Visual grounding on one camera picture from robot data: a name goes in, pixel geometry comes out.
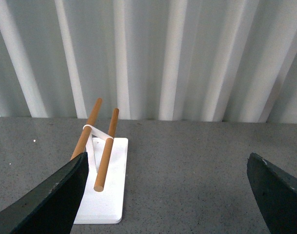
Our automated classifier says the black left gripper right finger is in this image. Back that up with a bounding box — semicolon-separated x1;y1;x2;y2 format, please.
247;153;297;234

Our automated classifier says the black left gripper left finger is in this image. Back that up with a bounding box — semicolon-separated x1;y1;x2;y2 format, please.
0;152;88;234

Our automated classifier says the right wooden rack rod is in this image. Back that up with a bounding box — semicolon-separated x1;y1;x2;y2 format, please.
93;108;119;192

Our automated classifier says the wooden rack rod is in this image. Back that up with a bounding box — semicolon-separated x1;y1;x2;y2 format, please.
70;98;103;160
93;108;119;192

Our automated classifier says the white towel rack base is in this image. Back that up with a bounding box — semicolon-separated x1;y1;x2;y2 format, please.
74;124;128;224

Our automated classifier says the left wooden rack rod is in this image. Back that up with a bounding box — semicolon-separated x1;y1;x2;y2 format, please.
70;98;103;160

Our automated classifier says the white pleated curtain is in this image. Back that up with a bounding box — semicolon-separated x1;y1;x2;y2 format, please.
0;0;297;123

